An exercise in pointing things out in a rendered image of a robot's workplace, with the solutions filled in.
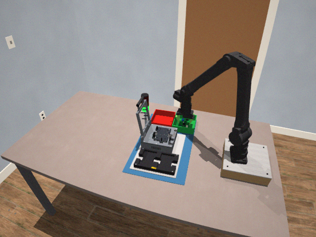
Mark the green bin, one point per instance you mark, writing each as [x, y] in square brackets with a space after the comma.
[189, 130]

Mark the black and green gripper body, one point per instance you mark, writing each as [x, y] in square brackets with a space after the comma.
[185, 112]

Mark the red open tray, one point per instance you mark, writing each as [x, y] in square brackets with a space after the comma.
[161, 117]

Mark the green circuit board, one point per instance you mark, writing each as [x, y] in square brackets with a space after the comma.
[184, 122]

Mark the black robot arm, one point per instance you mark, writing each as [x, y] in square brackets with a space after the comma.
[241, 131]

